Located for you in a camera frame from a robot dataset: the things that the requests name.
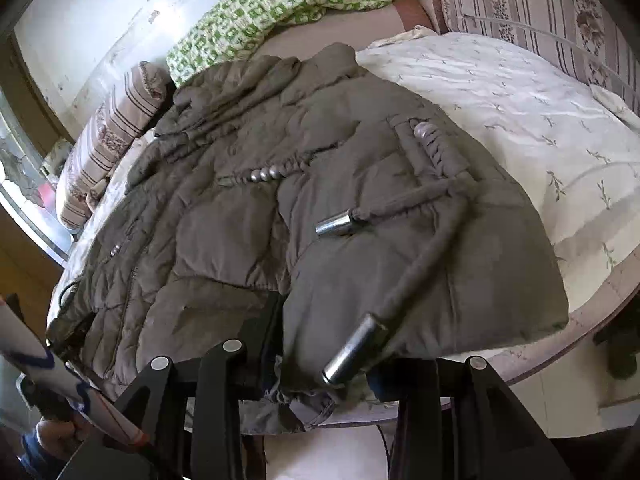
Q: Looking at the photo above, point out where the striped floral pillow left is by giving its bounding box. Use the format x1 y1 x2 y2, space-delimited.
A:
55 62 170 231

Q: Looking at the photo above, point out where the green white patterned blanket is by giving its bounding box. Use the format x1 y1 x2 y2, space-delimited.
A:
166 0 395 87

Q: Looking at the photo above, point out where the white red blue striped cable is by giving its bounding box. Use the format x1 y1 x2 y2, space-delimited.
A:
0 296 151 449

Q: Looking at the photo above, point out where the pink red sofa bed frame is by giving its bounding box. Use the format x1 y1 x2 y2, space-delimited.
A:
254 0 640 430

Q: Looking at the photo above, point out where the striped floral cushion right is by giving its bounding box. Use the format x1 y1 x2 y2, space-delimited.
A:
440 0 639 112

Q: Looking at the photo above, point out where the white floral bed sheet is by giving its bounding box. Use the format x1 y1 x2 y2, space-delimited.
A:
46 29 640 411

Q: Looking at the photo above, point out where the grey-brown hooded puffer jacket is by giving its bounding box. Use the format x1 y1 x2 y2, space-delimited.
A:
47 44 568 434

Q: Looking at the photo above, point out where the wooden door with stained glass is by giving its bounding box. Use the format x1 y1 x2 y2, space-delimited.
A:
1 35 73 333

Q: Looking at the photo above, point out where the person's hand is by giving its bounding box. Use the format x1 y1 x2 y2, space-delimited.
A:
36 414 92 460

